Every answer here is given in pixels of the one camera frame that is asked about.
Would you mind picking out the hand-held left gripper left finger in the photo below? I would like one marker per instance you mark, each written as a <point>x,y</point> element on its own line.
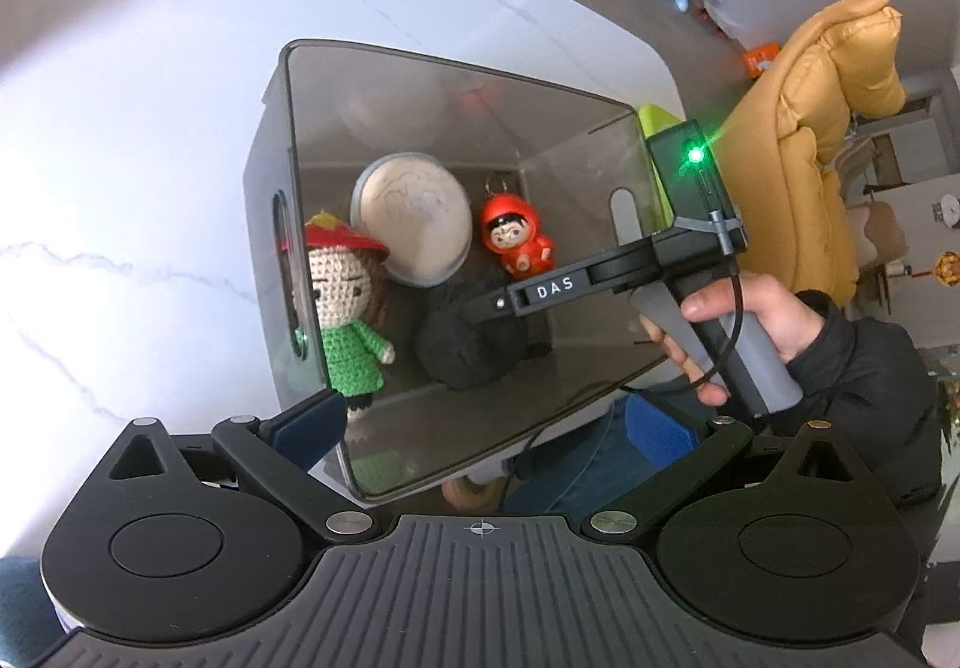
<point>307,428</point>

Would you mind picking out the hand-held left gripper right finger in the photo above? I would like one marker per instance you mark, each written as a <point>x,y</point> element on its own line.
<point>660,432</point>

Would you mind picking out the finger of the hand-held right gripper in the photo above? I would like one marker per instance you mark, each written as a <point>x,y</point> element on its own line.
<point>484,309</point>

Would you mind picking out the black fabric pouch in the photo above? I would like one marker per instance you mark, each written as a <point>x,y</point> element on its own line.
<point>465,357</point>

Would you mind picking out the green lid with clear flap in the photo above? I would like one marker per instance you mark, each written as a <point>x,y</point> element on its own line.
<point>660,116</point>

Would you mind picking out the crochet doll with red hat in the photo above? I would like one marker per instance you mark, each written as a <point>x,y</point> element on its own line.
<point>352,345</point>

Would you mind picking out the round cream zipper case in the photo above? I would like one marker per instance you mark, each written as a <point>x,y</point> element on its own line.
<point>412,218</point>

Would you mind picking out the smoky transparent storage bin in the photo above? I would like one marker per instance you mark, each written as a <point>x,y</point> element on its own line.
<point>525,128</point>

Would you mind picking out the person's right forearm black sleeve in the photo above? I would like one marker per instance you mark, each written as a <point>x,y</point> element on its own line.
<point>870,398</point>

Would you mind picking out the white marble desktop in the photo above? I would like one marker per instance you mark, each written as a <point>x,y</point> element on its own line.
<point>150,150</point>

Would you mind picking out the person's right hand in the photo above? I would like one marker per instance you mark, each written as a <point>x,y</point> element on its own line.
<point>780,323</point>

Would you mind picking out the person's blue jeans leg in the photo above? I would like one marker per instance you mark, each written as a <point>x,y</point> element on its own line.
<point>22,600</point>
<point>592,458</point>

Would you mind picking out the yellow padded chair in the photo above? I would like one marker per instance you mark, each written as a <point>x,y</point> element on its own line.
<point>817,113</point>

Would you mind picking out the small orange box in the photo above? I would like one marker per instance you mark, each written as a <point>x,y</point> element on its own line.
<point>761,59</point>

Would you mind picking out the person's tan shoe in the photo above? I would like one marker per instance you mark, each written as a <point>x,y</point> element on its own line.
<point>472,492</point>

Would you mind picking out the white round clock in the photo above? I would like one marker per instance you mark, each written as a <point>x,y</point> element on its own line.
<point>949,208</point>

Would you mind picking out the yellow hanging ornament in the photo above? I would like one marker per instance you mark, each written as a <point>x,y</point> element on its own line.
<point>946,267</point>

